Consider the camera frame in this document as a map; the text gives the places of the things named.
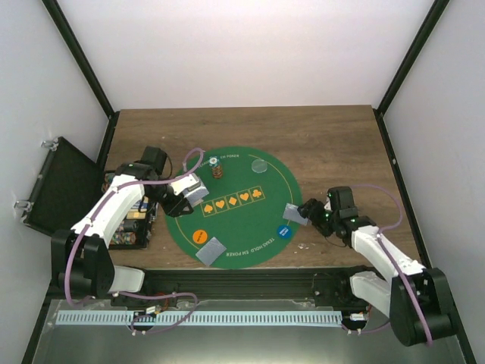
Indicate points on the dealt cards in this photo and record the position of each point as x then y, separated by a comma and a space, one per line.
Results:
292, 214
211, 251

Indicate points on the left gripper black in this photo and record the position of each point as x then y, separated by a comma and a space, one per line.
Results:
173, 209

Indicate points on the black poker chip case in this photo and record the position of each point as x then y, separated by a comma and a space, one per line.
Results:
135, 229

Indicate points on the blue small blind button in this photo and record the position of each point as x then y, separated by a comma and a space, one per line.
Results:
284, 231

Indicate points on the clear round dealer button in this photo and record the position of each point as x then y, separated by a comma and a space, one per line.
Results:
259, 166

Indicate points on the black mounting rail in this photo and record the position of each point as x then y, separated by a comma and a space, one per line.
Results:
242, 284

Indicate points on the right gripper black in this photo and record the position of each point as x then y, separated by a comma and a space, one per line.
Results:
311, 211

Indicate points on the orange big blind button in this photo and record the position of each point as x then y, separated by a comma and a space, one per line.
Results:
200, 236

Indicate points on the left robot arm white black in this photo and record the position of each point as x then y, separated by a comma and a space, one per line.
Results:
81, 263

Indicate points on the round green poker mat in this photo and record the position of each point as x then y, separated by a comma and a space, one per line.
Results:
243, 209

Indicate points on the light blue slotted strip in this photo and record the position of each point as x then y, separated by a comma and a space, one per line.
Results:
203, 318

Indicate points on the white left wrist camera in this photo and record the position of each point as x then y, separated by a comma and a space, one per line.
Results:
189, 182

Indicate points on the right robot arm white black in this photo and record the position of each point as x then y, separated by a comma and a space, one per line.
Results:
416, 300

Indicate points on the stacked poker chips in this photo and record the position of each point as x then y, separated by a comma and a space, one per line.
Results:
215, 165

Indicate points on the blue patterned card deck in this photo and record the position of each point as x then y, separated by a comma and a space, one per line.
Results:
195, 195

